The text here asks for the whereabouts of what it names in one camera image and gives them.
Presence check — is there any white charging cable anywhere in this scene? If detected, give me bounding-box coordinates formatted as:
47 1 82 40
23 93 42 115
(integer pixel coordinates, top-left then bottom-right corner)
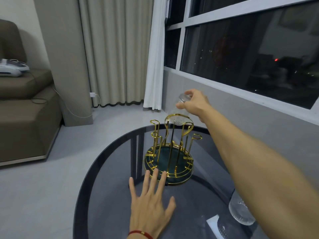
24 70 101 119

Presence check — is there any white sheer curtain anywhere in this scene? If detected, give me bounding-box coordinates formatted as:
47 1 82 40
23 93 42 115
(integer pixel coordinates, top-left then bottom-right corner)
143 0 168 111

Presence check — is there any red string bracelet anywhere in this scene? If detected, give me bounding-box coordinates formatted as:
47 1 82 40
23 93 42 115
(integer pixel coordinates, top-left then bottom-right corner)
128 230 153 239

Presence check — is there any white handheld vacuum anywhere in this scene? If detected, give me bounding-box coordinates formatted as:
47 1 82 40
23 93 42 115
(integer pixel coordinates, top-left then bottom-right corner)
0 58 30 78

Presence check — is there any person's left hand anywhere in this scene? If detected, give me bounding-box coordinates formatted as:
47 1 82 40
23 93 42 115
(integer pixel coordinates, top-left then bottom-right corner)
129 168 176 239

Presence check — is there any brown sofa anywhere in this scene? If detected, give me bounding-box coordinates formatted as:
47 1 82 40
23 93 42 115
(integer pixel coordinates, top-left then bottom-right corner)
0 19 63 167

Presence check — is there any person's right hand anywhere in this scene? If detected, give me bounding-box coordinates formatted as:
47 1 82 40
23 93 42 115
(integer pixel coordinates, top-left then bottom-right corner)
176 89 213 124

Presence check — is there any person's right forearm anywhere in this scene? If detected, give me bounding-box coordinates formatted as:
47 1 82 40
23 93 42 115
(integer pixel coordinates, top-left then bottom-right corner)
199 106 319 239

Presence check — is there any beige curtain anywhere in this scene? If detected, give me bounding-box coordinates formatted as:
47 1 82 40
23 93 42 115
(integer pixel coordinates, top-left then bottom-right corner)
78 0 154 108

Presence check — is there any white framed window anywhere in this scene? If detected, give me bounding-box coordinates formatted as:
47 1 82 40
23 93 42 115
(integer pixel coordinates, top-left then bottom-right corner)
163 0 319 126

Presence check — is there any clear textured glass cup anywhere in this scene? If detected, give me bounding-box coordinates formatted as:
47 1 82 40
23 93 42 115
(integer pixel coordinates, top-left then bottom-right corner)
167 93 194 126
228 189 256 226
217 218 240 239

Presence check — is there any gold wire cup rack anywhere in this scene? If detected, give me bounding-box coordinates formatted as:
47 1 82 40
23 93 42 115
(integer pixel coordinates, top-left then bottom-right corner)
143 114 203 186

